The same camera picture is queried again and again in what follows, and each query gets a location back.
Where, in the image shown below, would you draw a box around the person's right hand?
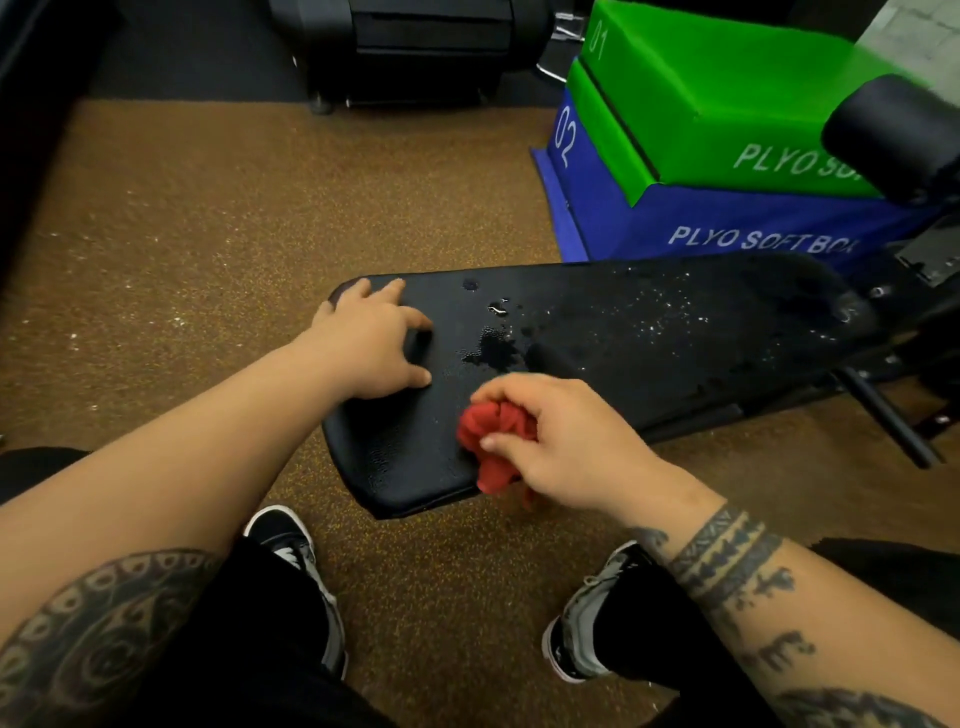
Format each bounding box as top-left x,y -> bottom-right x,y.
470,372 -> 702,531

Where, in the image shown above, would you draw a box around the person's left hand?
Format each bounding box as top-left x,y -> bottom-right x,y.
300,277 -> 435,402

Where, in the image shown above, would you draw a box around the red cloth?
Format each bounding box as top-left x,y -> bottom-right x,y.
456,400 -> 541,513

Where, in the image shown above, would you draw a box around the person's left forearm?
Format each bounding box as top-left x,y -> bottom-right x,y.
0,330 -> 355,728

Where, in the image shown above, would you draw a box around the person's right forearm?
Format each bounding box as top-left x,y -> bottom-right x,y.
626,476 -> 960,728

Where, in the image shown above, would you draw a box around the black bench pad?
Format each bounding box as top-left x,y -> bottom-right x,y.
321,251 -> 880,522

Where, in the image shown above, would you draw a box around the black and white right shoe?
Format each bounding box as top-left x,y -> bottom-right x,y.
540,540 -> 663,685

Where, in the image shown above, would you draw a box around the black and white shoe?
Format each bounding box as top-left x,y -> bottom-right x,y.
243,504 -> 351,681
540,540 -> 663,685

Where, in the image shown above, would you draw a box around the black and white left shoe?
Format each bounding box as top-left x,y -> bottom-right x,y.
243,504 -> 351,681

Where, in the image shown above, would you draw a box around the black gym machine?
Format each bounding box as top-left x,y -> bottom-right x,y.
266,0 -> 558,115

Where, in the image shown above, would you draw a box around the blue soft plyo box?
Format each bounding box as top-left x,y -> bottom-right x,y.
531,84 -> 942,264

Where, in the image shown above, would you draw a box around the black trousers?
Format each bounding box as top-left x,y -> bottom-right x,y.
0,447 -> 960,728

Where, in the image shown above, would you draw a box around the black equipment edge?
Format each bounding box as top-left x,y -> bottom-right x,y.
0,0 -> 126,265

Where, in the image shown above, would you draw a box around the green soft plyo box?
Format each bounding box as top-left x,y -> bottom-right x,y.
567,0 -> 933,208

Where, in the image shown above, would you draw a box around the black foam roller pad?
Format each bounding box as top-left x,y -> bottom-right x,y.
820,73 -> 960,208

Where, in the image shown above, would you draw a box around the black metal bench frame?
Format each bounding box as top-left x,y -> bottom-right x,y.
645,217 -> 960,471

